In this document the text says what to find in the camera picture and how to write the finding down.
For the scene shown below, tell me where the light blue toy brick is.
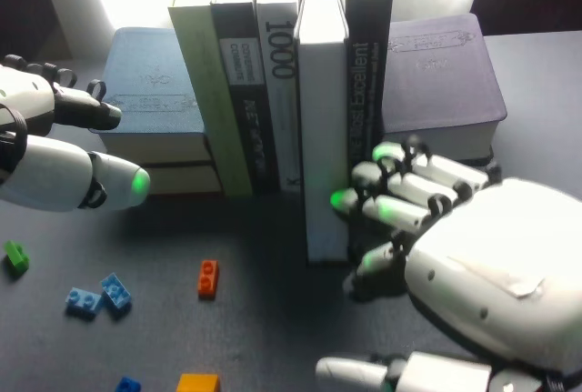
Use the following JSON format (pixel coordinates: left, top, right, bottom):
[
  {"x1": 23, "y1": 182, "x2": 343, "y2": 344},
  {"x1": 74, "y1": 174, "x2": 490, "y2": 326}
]
[
  {"x1": 99, "y1": 272, "x2": 133, "y2": 309},
  {"x1": 65, "y1": 286, "x2": 104, "y2": 318}
]

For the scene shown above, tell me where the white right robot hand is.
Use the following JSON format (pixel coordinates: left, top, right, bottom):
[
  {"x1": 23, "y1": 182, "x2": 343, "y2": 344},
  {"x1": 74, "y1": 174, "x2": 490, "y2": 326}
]
[{"x1": 315, "y1": 135, "x2": 582, "y2": 392}]

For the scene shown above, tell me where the dark blue toy brick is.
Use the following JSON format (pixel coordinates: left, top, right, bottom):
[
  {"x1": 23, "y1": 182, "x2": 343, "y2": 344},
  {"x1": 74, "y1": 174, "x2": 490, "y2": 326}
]
[{"x1": 113, "y1": 376, "x2": 142, "y2": 392}]

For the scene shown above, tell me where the black Let It Be book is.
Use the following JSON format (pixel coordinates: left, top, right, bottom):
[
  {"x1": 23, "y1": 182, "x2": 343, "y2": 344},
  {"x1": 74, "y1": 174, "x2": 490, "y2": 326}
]
[{"x1": 293, "y1": 0, "x2": 352, "y2": 266}]

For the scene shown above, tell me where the black Covering Commute book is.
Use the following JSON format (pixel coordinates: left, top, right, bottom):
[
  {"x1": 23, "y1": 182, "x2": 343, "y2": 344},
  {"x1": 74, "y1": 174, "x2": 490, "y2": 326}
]
[{"x1": 209, "y1": 0, "x2": 281, "y2": 193}]

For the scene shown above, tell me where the black Most Excellent book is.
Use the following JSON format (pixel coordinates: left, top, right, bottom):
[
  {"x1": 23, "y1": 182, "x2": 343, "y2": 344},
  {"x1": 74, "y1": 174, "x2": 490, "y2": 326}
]
[{"x1": 343, "y1": 0, "x2": 396, "y2": 182}]

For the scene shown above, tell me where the purple embossed hardcover book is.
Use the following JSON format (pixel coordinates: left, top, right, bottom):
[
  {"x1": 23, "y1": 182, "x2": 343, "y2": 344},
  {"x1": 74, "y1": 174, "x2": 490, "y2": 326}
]
[{"x1": 380, "y1": 13, "x2": 508, "y2": 162}]

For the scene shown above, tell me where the green spine book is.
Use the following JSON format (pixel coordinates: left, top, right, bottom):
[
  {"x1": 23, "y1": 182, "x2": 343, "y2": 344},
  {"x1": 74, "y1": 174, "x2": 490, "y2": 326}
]
[{"x1": 166, "y1": 0, "x2": 255, "y2": 197}]

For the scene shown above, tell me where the blue embossed hardcover book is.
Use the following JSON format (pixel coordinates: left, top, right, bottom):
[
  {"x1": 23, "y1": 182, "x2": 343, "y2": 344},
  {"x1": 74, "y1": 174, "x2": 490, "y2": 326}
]
[{"x1": 88, "y1": 26, "x2": 214, "y2": 166}]

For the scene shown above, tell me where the yellow toy brick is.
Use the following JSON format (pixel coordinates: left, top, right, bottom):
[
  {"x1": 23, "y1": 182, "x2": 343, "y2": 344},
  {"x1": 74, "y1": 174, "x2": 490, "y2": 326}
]
[{"x1": 176, "y1": 373, "x2": 220, "y2": 392}]

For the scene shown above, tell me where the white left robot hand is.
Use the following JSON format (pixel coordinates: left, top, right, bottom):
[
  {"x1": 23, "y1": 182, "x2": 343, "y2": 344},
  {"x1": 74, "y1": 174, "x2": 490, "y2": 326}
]
[{"x1": 0, "y1": 53, "x2": 151, "y2": 212}]

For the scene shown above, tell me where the orange toy brick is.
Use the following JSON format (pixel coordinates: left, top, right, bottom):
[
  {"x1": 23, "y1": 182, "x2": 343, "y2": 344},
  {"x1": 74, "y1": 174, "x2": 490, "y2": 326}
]
[{"x1": 197, "y1": 259, "x2": 220, "y2": 300}]

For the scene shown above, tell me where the green toy brick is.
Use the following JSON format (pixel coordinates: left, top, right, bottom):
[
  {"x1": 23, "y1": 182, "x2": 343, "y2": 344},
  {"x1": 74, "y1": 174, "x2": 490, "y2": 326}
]
[{"x1": 3, "y1": 240, "x2": 30, "y2": 274}]

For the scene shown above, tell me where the white 1000 book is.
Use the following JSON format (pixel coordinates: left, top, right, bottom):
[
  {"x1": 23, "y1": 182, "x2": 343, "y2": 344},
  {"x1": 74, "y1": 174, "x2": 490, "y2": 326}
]
[{"x1": 253, "y1": 0, "x2": 304, "y2": 192}]

